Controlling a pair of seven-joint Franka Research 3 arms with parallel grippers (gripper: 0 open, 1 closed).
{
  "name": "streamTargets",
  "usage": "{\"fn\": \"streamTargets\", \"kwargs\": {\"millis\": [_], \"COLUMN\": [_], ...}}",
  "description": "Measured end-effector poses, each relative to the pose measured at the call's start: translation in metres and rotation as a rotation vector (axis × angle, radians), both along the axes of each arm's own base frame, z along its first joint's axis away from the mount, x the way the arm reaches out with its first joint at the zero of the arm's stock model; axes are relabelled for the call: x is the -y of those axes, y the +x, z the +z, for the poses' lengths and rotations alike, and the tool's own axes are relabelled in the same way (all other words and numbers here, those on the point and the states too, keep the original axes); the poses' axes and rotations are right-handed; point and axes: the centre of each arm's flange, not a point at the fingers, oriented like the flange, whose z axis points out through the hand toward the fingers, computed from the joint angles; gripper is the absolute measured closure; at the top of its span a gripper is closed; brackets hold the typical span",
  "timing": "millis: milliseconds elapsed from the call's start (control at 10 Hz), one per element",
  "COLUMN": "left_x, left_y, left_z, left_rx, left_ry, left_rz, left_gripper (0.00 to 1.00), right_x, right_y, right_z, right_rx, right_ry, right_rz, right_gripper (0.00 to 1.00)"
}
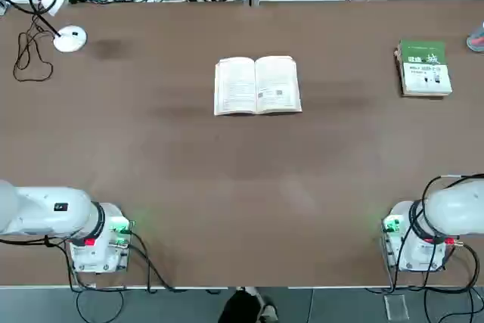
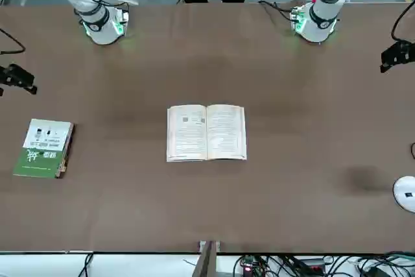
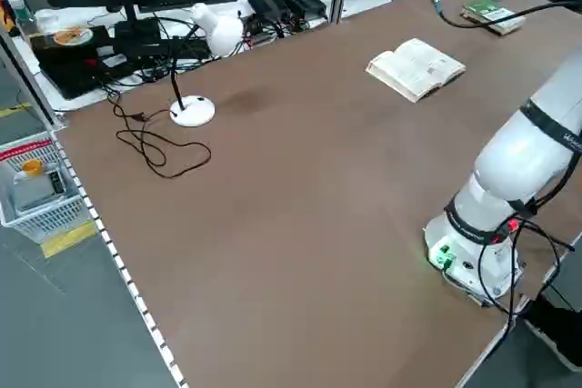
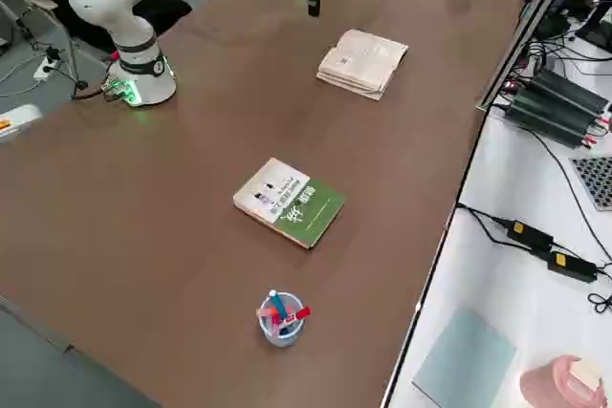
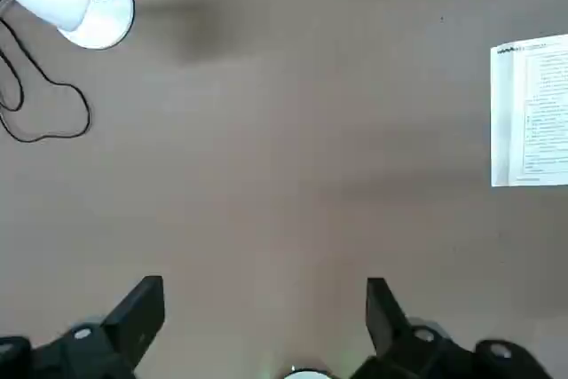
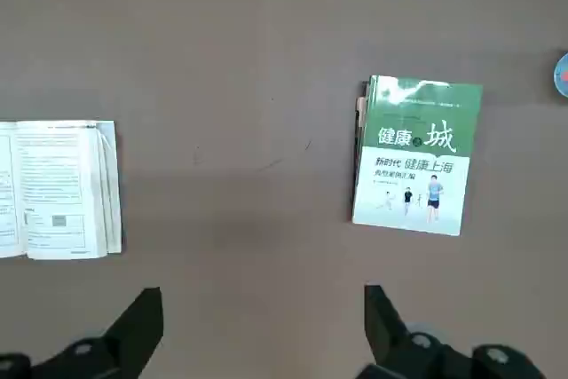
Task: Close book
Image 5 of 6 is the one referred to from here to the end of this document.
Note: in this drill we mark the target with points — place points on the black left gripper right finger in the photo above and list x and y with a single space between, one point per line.
395 334

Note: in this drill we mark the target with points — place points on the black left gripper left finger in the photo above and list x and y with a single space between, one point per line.
128 334

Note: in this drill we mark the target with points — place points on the blue white cover paperback book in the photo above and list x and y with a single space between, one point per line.
532 108

